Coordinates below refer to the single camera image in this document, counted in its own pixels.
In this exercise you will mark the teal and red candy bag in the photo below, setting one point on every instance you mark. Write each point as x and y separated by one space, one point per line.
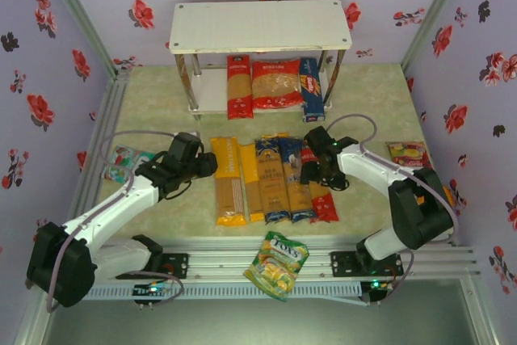
123 161

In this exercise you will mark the blue spaghetti bag gold ornaments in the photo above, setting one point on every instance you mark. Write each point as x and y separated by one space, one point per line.
271 183

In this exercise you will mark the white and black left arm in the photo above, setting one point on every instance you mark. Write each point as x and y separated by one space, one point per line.
113 207

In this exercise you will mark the aluminium corner post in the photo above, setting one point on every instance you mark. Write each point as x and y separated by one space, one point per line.
81 18
430 18

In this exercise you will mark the aluminium lower rail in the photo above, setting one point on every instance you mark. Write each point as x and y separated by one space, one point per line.
30 329
480 312

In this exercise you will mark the aluminium side rail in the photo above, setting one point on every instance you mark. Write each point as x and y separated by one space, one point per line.
108 119

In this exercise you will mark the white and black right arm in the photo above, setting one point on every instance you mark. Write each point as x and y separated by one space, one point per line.
371 167

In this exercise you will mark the red macaroni bag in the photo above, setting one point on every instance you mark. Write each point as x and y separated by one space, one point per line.
276 84

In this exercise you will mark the orange snack bag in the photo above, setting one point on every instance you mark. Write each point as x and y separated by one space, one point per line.
447 196

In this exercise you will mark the black controller board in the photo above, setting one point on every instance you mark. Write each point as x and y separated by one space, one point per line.
375 286
151 290

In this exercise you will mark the blue pasta box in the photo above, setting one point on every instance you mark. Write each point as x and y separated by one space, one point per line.
312 90

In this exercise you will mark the chrome shelf leg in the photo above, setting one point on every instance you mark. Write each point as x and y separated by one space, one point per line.
335 78
322 64
187 82
197 65

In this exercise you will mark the red Fox's candy bag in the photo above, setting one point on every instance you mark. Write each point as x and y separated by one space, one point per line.
410 153

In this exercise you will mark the white two-tier shelf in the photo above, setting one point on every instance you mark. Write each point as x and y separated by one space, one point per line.
258 26

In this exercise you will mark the blue spaghetti bag with portrait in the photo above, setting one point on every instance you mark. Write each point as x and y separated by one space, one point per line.
297 191

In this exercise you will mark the red spaghetti bag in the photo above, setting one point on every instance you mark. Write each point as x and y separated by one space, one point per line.
323 205
240 90

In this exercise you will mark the green Fox's candy bag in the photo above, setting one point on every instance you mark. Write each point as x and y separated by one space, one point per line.
276 266

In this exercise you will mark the aluminium front rail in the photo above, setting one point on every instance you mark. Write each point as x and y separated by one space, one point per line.
218 256

